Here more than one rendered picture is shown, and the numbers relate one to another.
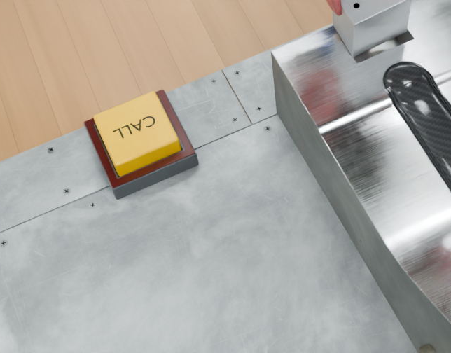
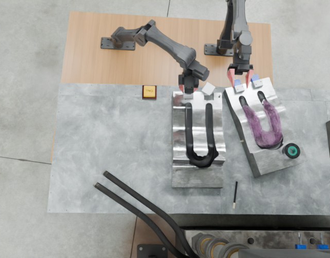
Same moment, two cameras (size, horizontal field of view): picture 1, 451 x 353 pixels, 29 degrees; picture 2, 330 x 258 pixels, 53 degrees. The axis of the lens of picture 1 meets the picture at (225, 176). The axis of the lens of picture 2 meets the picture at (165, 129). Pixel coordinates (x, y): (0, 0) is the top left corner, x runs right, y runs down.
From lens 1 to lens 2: 1.11 m
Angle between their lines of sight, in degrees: 16
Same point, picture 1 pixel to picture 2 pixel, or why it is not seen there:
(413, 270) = (173, 132)
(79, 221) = (135, 100)
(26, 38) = (139, 63)
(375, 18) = (187, 96)
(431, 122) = (188, 113)
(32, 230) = (127, 98)
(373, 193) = (174, 119)
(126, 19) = (157, 67)
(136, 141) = (148, 93)
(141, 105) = (151, 87)
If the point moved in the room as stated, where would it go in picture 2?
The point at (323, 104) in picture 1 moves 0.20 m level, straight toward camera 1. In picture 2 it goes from (175, 103) to (158, 136)
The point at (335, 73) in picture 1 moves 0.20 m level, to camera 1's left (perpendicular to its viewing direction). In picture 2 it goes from (179, 99) to (143, 90)
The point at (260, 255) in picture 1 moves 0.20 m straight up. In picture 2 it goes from (158, 118) to (159, 106)
